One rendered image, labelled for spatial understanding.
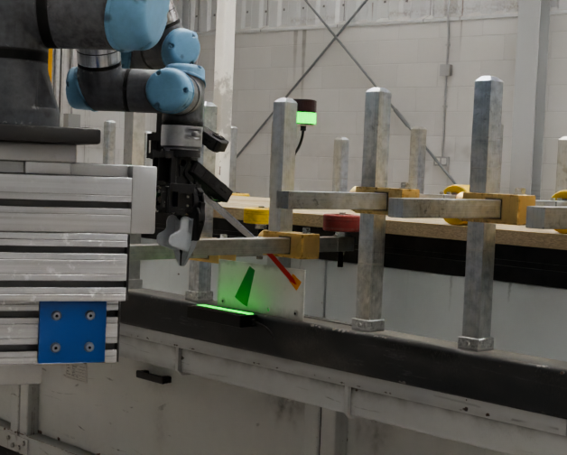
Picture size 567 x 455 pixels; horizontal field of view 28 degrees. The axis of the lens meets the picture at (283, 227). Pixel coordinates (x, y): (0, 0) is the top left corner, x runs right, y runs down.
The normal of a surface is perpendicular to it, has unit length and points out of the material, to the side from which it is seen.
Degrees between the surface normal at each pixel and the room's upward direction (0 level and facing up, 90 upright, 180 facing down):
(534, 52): 90
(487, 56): 90
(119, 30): 128
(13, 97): 72
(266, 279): 90
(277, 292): 90
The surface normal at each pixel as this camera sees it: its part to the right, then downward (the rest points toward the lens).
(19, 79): 0.52, -0.24
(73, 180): 0.34, 0.07
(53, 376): -0.74, -0.05
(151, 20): 0.98, 0.12
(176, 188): 0.69, 0.07
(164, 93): -0.09, 0.04
